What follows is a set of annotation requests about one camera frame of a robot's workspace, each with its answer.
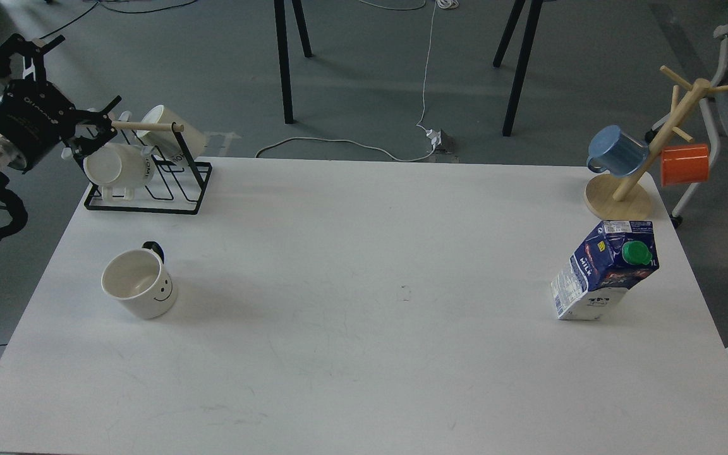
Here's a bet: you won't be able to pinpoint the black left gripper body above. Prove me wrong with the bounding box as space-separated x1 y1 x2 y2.
0 80 75 172

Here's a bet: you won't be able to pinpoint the orange mug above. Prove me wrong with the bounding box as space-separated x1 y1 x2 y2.
660 143 710 186

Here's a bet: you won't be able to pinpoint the black table legs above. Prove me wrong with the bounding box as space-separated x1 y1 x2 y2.
493 1 544 137
272 1 313 124

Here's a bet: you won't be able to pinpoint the blue mug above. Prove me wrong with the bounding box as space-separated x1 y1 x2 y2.
586 124 650 178

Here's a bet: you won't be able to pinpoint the white power cable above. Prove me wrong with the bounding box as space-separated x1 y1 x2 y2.
255 0 459 163

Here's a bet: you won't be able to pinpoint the cream mug on rack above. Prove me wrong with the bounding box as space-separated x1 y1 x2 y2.
136 106 207 167

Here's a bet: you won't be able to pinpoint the blue white milk carton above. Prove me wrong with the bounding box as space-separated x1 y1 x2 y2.
550 220 660 320

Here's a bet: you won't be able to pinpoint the black floor cable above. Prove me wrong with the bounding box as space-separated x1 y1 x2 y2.
0 0 199 106

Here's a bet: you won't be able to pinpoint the white mug lying front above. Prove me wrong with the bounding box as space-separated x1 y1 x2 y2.
83 142 155 202

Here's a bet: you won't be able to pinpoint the white power adapter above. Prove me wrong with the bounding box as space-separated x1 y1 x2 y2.
425 129 454 154

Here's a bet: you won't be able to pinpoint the white smiley face mug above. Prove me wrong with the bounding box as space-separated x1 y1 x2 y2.
100 241 178 320

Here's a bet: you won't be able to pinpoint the black wire mug rack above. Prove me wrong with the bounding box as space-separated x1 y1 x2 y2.
70 116 213 215

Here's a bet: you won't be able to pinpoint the black left table legs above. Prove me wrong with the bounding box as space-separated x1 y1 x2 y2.
272 1 313 124

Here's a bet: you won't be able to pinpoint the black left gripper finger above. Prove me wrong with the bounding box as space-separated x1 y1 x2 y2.
64 96 122 161
0 33 64 86

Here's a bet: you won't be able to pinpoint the black right table legs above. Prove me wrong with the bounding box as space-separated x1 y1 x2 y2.
493 1 544 137

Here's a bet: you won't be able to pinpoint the wooden mug tree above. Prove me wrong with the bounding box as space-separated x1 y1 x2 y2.
583 64 728 220

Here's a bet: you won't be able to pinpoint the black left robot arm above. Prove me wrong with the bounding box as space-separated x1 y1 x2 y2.
0 33 121 239

